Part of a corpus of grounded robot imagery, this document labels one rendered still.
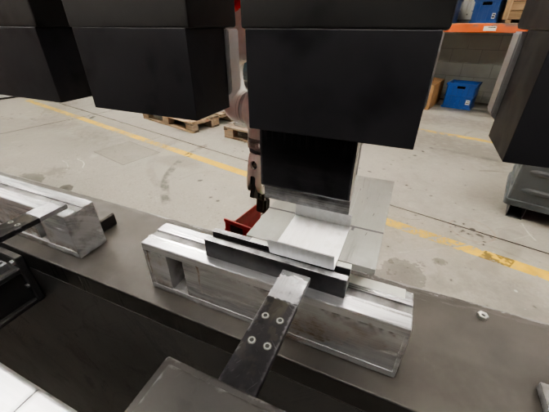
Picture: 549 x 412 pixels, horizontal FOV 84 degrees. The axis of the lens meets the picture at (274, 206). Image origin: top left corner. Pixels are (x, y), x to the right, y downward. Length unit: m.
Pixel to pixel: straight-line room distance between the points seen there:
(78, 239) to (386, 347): 0.55
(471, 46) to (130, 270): 6.52
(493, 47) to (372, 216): 6.28
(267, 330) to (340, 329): 0.13
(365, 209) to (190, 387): 0.36
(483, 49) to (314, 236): 6.39
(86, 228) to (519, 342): 0.73
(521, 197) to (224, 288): 2.57
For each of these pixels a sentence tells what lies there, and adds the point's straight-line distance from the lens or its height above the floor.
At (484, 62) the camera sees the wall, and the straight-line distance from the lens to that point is 6.73.
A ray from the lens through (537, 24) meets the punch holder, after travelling 0.28.
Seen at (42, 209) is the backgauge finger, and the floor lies 1.00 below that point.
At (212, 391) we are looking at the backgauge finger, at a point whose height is 1.03.
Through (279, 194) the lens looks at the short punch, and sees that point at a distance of 0.35.
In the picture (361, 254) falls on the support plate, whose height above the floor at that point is 1.00.
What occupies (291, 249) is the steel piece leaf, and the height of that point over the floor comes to 1.02.
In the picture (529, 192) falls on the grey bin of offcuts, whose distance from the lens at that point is 2.81.
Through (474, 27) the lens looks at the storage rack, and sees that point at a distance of 5.64.
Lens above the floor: 1.26
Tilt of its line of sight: 31 degrees down
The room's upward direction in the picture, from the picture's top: straight up
